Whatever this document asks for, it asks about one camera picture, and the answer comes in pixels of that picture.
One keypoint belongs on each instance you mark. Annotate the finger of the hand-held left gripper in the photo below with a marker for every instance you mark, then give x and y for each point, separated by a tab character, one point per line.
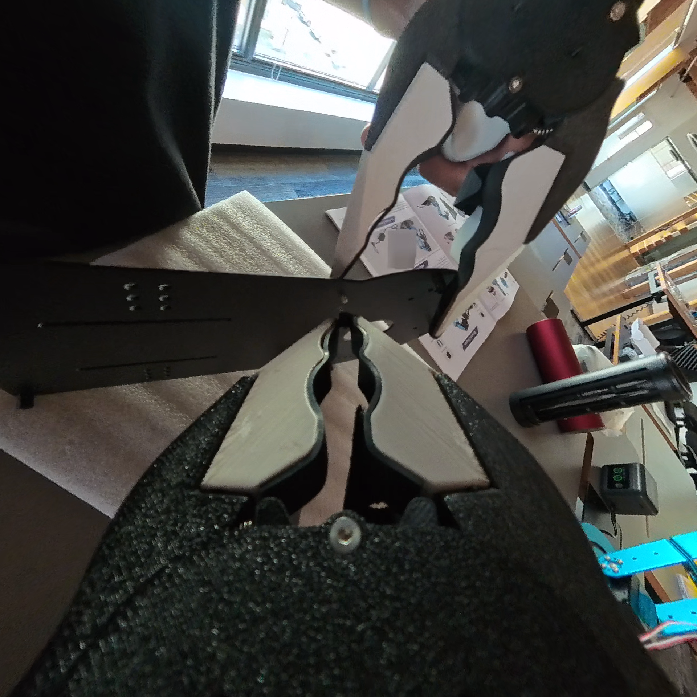
403	125
528	196

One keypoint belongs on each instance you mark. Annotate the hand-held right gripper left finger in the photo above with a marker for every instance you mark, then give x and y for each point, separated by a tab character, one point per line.
261	435

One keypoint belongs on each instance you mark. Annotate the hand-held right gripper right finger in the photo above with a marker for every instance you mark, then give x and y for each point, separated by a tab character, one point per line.
424	435

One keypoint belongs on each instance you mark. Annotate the black metal chassis plate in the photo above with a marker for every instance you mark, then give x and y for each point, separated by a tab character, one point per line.
245	310

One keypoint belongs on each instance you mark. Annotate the person's left hand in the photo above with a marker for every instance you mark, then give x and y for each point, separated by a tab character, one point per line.
449	174

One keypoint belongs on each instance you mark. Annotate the printed instruction leaflet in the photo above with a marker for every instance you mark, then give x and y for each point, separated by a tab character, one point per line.
430	218

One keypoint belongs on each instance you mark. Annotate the wooden office shelving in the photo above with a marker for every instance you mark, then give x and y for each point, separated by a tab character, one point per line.
626	261

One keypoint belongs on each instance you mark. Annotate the red metal cylinder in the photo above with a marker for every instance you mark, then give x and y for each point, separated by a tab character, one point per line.
555	370

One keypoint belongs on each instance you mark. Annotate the white foam sheet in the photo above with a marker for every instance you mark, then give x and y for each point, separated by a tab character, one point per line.
109	435

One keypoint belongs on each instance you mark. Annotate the white crumpled tissue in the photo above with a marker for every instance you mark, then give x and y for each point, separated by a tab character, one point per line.
593	359

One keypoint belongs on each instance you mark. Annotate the dark teal object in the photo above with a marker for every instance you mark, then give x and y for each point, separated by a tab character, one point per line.
599	392

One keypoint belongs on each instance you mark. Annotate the black device green display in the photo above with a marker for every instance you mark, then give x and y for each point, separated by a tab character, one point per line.
626	487

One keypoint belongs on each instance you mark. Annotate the blue round metal part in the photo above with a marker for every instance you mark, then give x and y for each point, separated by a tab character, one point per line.
642	561

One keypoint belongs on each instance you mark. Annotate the window with grey frame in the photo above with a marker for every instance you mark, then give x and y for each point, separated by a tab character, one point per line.
316	38

